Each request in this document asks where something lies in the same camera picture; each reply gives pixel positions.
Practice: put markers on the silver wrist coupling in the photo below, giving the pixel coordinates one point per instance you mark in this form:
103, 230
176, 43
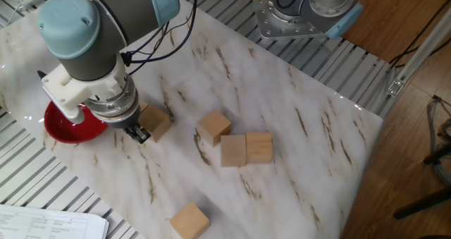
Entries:
112, 105

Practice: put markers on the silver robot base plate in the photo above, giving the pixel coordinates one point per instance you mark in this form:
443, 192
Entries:
271, 24

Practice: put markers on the black chair base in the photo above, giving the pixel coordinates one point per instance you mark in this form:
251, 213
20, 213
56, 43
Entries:
423, 203

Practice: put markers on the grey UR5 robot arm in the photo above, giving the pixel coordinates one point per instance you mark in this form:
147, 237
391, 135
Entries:
88, 31

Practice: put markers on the aluminium frame profile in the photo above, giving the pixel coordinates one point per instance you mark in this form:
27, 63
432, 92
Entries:
419, 54

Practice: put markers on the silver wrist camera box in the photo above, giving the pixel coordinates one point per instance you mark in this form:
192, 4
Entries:
78, 117

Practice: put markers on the white marble pattern board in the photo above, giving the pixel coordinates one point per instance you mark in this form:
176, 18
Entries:
282, 126

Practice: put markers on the white printed paper stack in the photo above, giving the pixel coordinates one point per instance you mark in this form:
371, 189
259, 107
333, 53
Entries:
42, 225

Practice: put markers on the red glossy bowl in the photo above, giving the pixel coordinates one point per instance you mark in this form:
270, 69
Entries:
63, 131

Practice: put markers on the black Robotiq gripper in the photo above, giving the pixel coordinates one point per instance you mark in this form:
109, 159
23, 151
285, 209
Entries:
125, 123

